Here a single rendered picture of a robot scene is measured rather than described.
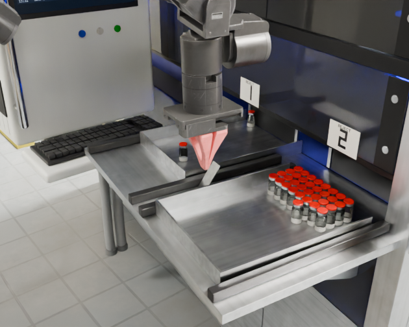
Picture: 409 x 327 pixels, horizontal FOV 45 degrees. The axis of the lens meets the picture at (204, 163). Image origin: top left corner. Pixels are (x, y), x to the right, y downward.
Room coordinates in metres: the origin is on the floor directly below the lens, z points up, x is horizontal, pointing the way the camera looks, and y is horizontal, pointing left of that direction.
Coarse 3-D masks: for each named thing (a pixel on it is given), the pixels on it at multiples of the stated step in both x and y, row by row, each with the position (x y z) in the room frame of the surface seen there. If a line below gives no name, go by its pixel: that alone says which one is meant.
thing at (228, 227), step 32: (192, 192) 0.89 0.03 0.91; (224, 192) 0.93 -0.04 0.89; (256, 192) 0.94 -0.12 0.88; (192, 224) 0.81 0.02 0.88; (224, 224) 0.81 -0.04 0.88; (256, 224) 0.81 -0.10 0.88; (288, 224) 0.81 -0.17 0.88; (352, 224) 0.77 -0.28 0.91; (192, 256) 0.71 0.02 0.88; (224, 256) 0.71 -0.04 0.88; (256, 256) 0.71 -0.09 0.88
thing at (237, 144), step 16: (160, 128) 1.23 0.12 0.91; (176, 128) 1.25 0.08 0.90; (240, 128) 1.30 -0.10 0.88; (256, 128) 1.30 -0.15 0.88; (144, 144) 1.18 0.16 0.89; (160, 144) 1.19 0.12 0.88; (176, 144) 1.19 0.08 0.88; (224, 144) 1.19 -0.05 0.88; (240, 144) 1.19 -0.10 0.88; (256, 144) 1.19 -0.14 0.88; (272, 144) 1.19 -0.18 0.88; (288, 144) 1.12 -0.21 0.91; (160, 160) 1.09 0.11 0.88; (176, 160) 1.09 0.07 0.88; (192, 160) 1.09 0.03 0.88; (224, 160) 1.03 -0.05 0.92; (240, 160) 1.05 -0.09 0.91
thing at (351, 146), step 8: (336, 128) 0.94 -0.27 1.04; (344, 128) 0.92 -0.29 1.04; (328, 136) 0.96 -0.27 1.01; (336, 136) 0.94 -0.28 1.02; (344, 136) 0.92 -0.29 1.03; (352, 136) 0.90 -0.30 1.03; (328, 144) 0.95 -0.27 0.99; (336, 144) 0.93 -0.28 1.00; (344, 144) 0.92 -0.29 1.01; (352, 144) 0.90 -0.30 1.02; (344, 152) 0.91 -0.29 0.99; (352, 152) 0.89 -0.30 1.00
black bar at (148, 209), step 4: (292, 164) 1.04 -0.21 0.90; (292, 168) 1.03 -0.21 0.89; (144, 204) 0.86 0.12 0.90; (148, 204) 0.86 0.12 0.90; (152, 204) 0.86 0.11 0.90; (140, 208) 0.84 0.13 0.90; (144, 208) 0.84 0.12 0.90; (148, 208) 0.85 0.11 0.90; (152, 208) 0.85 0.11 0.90; (140, 212) 0.84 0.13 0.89; (144, 212) 0.84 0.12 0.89; (148, 212) 0.85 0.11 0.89; (152, 212) 0.85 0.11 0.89; (144, 216) 0.84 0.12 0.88
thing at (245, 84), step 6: (240, 84) 1.25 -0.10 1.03; (246, 84) 1.23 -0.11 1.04; (252, 84) 1.21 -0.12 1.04; (240, 90) 1.25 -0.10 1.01; (246, 90) 1.23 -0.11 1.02; (252, 90) 1.21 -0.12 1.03; (258, 90) 1.18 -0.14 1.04; (240, 96) 1.25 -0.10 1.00; (246, 96) 1.23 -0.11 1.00; (252, 96) 1.20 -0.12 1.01; (258, 96) 1.18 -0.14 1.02; (252, 102) 1.20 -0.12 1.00; (258, 102) 1.18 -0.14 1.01
